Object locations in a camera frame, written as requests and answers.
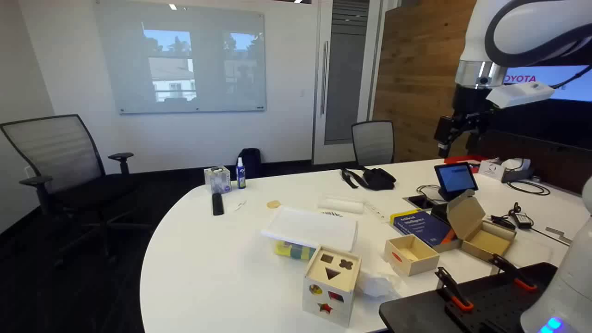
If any brown cardboard box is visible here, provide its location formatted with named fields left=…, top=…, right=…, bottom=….
left=444, top=189, right=518, bottom=263

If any small open wooden box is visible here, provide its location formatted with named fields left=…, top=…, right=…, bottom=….
left=383, top=233, right=442, bottom=278

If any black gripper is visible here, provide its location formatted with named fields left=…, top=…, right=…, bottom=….
left=433, top=83, right=496, bottom=159

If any wall television screen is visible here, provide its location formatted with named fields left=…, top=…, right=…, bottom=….
left=486, top=63, right=592, bottom=154

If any black strap bag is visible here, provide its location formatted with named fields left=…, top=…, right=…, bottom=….
left=338, top=165, right=398, bottom=192

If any clear tissue box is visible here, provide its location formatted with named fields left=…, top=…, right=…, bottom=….
left=202, top=165, right=233, bottom=196

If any blue spray bottle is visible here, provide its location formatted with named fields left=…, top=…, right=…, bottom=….
left=235, top=155, right=248, bottom=191

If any black office chair back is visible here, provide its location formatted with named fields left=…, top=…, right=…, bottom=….
left=350, top=118, right=398, bottom=168

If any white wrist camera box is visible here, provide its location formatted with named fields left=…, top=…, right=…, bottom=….
left=485, top=81, right=557, bottom=113

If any white plastic bag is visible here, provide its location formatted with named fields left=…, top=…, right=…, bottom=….
left=355, top=261, right=403, bottom=302

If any black backpack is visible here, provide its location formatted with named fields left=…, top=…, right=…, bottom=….
left=235, top=146, right=264, bottom=181

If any white rolled sheet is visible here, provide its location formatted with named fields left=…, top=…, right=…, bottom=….
left=316, top=196, right=366, bottom=216

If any black tablet on stand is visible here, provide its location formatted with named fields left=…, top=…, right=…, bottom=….
left=433, top=161, right=481, bottom=204

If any black mesh office chair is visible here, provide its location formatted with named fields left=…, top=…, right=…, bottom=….
left=0, top=113, right=141, bottom=265

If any glass whiteboard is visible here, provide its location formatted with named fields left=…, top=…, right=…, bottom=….
left=94, top=2, right=268, bottom=118

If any black remote control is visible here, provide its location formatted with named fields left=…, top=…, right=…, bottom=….
left=211, top=191, right=226, bottom=218

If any black cable loop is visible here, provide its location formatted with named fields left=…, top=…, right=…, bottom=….
left=505, top=178, right=553, bottom=198

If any red flat object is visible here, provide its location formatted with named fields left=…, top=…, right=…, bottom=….
left=442, top=154, right=486, bottom=168

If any yellow flat pad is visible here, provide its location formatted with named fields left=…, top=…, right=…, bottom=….
left=388, top=207, right=422, bottom=224

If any wooden shape sorter cube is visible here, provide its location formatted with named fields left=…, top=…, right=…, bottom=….
left=300, top=244, right=363, bottom=329

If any blue book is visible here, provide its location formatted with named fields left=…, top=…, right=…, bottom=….
left=392, top=211, right=453, bottom=250

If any frosted glass door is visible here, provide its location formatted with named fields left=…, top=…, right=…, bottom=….
left=311, top=0, right=385, bottom=167

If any white grey device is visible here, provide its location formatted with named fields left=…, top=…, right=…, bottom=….
left=479, top=155, right=535, bottom=185

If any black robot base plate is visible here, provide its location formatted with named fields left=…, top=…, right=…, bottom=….
left=377, top=261, right=559, bottom=333

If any black power adapter with cable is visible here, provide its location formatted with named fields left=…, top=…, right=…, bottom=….
left=490, top=200, right=536, bottom=231

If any white paper stack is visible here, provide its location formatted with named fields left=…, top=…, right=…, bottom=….
left=259, top=205, right=361, bottom=253

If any black orange clamp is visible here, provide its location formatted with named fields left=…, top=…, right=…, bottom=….
left=488, top=252, right=538, bottom=296
left=433, top=265, right=475, bottom=315

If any yellow green block box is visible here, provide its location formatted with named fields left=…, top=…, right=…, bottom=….
left=270, top=239, right=318, bottom=263

